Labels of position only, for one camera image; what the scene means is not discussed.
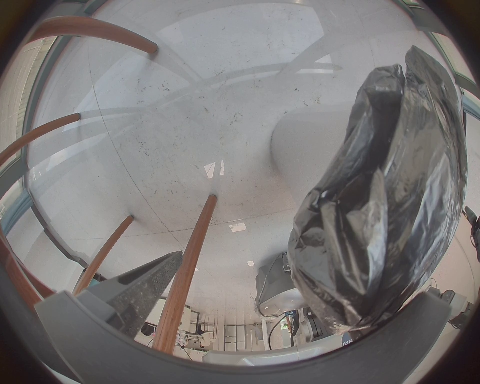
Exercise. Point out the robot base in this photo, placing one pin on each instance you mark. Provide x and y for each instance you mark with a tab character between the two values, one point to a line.
277	296

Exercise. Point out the wooden chair cream cushions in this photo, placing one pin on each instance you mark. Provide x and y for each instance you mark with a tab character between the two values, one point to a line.
187	270

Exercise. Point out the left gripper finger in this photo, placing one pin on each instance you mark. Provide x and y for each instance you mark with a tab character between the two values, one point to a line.
150	285

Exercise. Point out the black plastic bag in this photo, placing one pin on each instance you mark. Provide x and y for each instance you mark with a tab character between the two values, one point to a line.
393	206

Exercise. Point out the pale grey trash bin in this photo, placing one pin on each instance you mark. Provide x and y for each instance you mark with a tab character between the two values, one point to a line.
311	142

